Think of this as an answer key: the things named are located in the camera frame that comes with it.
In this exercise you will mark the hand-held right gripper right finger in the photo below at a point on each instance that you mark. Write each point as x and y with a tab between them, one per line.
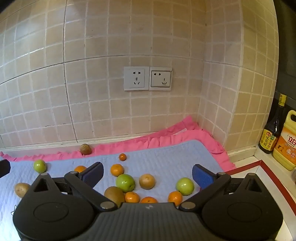
199	176

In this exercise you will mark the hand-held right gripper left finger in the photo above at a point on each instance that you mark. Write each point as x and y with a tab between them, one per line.
95	174

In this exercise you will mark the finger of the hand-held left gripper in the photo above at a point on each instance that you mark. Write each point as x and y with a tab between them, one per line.
4	168

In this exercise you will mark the olive brown kiwi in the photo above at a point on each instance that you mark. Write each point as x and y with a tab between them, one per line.
114	195

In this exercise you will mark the green apple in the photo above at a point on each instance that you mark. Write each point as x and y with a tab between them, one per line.
39	166
185	186
125	183

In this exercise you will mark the red-rimmed white box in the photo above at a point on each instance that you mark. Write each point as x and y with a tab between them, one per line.
247	167

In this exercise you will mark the round brown kiwi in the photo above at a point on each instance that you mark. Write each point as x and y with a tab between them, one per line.
85	149

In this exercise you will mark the tan round pear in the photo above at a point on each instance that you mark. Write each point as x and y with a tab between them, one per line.
146	181
21	189

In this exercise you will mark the small orange mandarin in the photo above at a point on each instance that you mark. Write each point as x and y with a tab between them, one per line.
122	157

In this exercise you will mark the blue quilt with pink ruffle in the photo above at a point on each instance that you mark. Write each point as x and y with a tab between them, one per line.
161	160

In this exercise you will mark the dark soy sauce bottle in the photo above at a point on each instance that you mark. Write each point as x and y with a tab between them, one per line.
271	132

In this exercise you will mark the yellow detergent jug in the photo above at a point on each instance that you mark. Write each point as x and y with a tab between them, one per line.
286	143

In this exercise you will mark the white wall socket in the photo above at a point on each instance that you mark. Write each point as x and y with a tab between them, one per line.
136	78
160	78

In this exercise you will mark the grey window frame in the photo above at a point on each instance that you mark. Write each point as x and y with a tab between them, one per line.
286	46

